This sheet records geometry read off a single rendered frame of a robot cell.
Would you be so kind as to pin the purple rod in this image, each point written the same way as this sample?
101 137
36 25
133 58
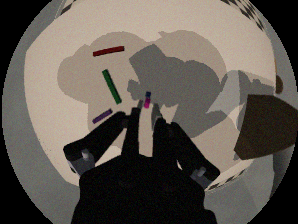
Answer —
102 116

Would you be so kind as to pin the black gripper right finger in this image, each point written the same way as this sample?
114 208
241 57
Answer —
189 157

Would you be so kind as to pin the dark red rod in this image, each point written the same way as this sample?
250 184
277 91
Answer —
109 50

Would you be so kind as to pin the green rod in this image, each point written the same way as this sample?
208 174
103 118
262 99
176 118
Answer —
111 86

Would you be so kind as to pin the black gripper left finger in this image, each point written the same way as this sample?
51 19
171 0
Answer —
81 154

